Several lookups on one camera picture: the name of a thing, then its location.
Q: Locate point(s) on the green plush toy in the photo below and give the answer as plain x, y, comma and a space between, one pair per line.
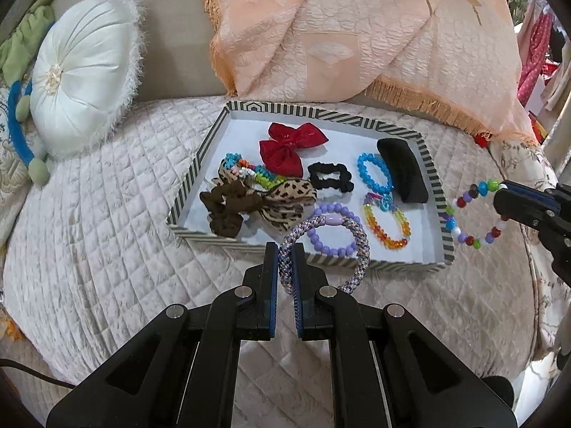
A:
26, 40

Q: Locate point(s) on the quilted cream bed cover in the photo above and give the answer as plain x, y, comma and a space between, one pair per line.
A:
111, 209

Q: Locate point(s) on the black scrunchie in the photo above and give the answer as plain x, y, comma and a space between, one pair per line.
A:
314, 178

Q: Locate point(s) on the red bow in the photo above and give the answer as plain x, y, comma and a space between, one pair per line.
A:
290, 142

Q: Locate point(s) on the red polka dot garment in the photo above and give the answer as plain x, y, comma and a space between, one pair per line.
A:
533, 53

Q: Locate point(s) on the beige sofa backrest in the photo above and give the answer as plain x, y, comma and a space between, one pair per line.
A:
178, 31

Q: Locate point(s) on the leopard print bow scrunchie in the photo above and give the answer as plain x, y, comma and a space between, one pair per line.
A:
290, 191

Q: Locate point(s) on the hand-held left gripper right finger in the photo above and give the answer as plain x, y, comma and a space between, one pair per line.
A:
299, 307

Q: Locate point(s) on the striped tray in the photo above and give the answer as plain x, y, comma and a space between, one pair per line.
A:
250, 125

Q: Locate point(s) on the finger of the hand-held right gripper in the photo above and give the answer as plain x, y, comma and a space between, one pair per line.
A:
531, 194
522, 209

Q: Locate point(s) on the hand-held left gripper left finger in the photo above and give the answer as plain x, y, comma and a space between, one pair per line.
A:
270, 303

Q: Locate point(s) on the white round cushion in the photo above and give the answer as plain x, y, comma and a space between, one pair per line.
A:
80, 76

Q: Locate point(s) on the brown scrunchie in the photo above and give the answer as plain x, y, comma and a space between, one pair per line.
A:
223, 205

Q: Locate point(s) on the peach fringed blanket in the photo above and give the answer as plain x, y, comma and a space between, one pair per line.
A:
334, 31

